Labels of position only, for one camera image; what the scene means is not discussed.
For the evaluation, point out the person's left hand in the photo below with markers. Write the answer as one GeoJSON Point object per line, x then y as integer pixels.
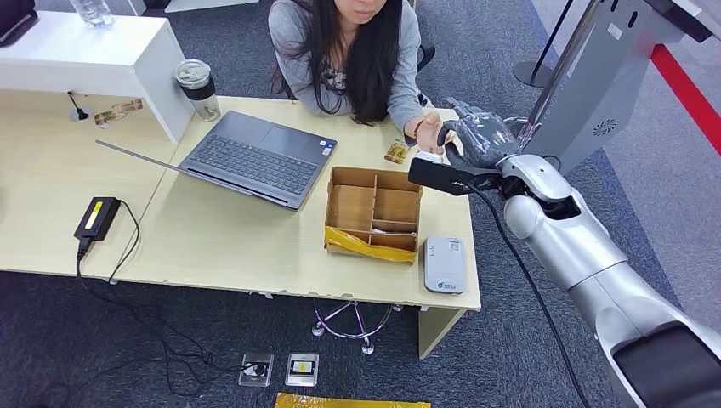
{"type": "Point", "coordinates": [429, 132]}

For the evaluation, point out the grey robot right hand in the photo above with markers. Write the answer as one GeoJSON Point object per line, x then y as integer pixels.
{"type": "Point", "coordinates": [484, 141]}

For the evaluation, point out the room key card stack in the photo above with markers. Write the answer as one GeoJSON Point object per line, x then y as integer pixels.
{"type": "Point", "coordinates": [394, 231]}

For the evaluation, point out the divided cardboard box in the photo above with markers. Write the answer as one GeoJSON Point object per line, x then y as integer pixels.
{"type": "Point", "coordinates": [352, 205]}

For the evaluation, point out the person's left forearm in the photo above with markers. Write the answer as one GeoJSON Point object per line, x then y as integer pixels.
{"type": "Point", "coordinates": [405, 112]}

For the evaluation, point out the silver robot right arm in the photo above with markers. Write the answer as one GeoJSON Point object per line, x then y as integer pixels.
{"type": "Point", "coordinates": [580, 242]}

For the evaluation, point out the person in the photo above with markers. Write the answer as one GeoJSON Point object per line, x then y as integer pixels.
{"type": "Point", "coordinates": [405, 56]}

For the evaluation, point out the black chair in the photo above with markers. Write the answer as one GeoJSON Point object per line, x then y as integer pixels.
{"type": "Point", "coordinates": [428, 53]}

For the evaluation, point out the silver kiosk stand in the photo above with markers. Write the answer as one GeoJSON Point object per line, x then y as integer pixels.
{"type": "Point", "coordinates": [597, 90]}

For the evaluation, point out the grey open laptop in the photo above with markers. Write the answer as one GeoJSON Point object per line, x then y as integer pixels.
{"type": "Point", "coordinates": [259, 157]}

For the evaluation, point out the beige desk side panel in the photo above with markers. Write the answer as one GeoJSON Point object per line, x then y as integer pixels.
{"type": "Point", "coordinates": [436, 332]}

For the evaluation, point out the chrome stool base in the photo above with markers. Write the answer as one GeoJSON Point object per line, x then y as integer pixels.
{"type": "Point", "coordinates": [368, 349]}

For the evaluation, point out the clear tumbler with lid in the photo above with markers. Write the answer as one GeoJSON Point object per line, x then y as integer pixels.
{"type": "Point", "coordinates": [197, 84]}

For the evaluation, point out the white furniture base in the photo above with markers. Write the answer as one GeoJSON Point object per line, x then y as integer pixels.
{"type": "Point", "coordinates": [208, 4]}

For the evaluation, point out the floor socket yellow label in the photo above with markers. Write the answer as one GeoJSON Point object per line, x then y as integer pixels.
{"type": "Point", "coordinates": [302, 369]}

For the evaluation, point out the yellow wrapped package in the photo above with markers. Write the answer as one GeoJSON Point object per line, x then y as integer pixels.
{"type": "Point", "coordinates": [349, 402]}

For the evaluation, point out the floor socket with plug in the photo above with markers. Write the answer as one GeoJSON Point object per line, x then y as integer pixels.
{"type": "Point", "coordinates": [250, 374]}

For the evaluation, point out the black power adapter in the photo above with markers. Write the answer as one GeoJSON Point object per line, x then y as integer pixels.
{"type": "Point", "coordinates": [97, 218]}

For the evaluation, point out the small black antenna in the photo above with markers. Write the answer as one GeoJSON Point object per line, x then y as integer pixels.
{"type": "Point", "coordinates": [79, 114]}

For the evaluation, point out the white desk shelf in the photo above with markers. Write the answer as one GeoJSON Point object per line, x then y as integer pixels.
{"type": "Point", "coordinates": [84, 50]}

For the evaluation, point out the clear water bottle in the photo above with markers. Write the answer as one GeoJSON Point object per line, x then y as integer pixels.
{"type": "Point", "coordinates": [93, 11]}

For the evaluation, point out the black device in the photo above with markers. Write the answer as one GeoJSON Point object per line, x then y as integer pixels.
{"type": "Point", "coordinates": [16, 17]}

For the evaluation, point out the chrome stanchion post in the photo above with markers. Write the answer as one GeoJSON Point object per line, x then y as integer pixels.
{"type": "Point", "coordinates": [529, 126]}

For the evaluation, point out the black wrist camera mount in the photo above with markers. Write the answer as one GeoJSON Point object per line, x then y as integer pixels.
{"type": "Point", "coordinates": [445, 177]}

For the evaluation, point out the black stanchion post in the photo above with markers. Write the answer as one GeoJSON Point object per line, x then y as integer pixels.
{"type": "Point", "coordinates": [532, 73]}

